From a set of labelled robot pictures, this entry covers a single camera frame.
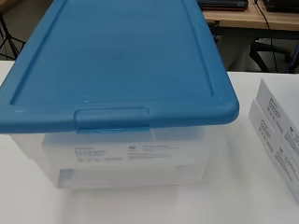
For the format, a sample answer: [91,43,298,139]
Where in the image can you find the clear plastic box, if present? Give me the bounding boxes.
[7,122,234,191]

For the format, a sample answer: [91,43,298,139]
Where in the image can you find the thin black cable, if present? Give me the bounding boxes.
[254,0,279,73]

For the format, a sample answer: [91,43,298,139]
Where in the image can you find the wooden desk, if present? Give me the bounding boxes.
[201,0,299,33]

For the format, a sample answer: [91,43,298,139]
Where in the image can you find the black tripod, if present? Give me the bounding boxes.
[0,13,26,61]

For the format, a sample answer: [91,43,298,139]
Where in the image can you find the black laptop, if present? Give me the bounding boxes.
[196,0,250,11]

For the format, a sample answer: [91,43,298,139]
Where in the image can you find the black case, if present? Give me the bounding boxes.
[262,0,299,14]

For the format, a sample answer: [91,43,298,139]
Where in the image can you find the blue plastic lid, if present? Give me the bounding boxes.
[0,0,240,135]

